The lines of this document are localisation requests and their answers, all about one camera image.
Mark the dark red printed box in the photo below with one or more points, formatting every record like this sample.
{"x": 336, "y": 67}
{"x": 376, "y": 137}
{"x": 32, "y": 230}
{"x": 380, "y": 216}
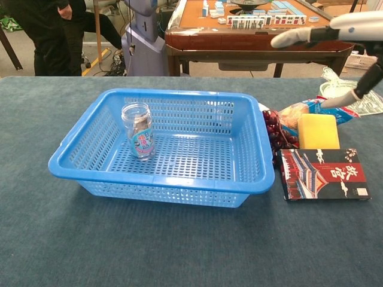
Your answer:
{"x": 323, "y": 176}

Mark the blue-grey table cloth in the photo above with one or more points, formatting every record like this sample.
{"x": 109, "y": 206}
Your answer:
{"x": 149, "y": 239}

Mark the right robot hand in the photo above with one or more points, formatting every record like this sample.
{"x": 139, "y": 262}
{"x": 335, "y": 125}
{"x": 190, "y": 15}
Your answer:
{"x": 353, "y": 27}

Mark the person in black clothes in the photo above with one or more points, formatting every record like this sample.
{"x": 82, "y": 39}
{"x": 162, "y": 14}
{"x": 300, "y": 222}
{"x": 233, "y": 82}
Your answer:
{"x": 101, "y": 27}
{"x": 45, "y": 36}

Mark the yellow sponge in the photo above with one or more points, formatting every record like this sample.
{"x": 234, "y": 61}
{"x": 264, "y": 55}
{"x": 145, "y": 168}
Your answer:
{"x": 318, "y": 133}

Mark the blue-backed mahjong tile stack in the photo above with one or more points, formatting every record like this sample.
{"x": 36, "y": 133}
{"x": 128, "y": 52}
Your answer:
{"x": 217, "y": 9}
{"x": 282, "y": 7}

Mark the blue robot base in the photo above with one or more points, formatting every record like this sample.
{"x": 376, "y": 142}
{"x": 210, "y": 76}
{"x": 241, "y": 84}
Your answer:
{"x": 146, "y": 45}

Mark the wooden table leg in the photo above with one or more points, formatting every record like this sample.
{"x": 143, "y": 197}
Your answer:
{"x": 97, "y": 30}

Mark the brown mahjong table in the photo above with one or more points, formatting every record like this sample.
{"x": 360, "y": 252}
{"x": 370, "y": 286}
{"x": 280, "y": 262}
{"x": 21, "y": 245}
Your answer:
{"x": 239, "y": 42}

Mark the packaged green dustpan set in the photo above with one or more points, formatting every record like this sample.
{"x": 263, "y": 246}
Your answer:
{"x": 335, "y": 88}

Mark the blue perforated plastic basket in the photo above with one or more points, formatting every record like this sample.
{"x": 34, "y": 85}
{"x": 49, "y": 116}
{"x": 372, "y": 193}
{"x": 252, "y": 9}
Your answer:
{"x": 161, "y": 182}

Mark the single white mahjong tile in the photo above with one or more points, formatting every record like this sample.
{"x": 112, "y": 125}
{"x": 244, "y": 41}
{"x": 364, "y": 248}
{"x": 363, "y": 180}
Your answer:
{"x": 313, "y": 19}
{"x": 222, "y": 21}

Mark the green print mahjong tile row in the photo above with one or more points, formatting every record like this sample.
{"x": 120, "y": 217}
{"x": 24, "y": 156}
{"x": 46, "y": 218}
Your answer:
{"x": 248, "y": 22}

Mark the white printed packet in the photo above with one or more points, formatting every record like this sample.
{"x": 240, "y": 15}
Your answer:
{"x": 263, "y": 107}

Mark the dark red grape bunch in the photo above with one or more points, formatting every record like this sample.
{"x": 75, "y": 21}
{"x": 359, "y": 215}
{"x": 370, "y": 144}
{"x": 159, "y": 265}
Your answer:
{"x": 278, "y": 134}

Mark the blue snack bag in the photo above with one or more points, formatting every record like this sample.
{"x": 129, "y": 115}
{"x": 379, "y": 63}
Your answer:
{"x": 291, "y": 115}

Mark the red print mahjong tile row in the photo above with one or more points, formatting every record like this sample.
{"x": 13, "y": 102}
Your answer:
{"x": 290, "y": 20}

